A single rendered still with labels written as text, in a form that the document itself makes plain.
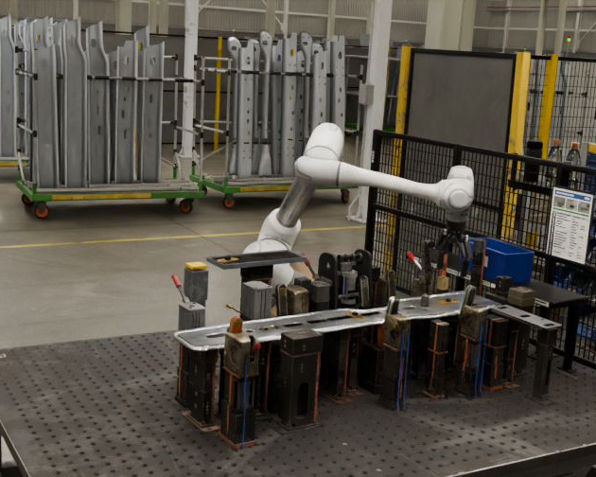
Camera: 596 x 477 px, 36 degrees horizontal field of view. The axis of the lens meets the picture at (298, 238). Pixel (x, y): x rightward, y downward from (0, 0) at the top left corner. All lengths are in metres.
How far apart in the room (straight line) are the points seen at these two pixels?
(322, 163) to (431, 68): 2.76
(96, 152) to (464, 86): 5.44
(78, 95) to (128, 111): 0.67
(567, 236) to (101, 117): 7.21
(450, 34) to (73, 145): 4.59
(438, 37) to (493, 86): 5.45
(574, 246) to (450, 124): 2.30
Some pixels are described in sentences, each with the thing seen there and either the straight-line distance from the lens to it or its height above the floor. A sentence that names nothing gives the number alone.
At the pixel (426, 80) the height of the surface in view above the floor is 1.77.
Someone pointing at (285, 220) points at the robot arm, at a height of 1.20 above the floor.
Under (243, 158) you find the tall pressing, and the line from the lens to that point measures 11.13.
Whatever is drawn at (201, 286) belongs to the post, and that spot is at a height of 1.08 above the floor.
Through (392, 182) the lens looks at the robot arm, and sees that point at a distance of 3.49.
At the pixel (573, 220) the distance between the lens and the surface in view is 3.92.
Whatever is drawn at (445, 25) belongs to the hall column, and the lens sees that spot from 11.16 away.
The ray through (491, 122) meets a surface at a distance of 5.73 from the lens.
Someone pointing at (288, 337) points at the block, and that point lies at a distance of 3.00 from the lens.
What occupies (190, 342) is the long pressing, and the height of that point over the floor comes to 1.00.
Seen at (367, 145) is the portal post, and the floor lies 0.88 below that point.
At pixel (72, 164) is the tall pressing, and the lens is 10.09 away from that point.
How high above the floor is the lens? 1.97
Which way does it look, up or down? 12 degrees down
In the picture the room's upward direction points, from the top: 3 degrees clockwise
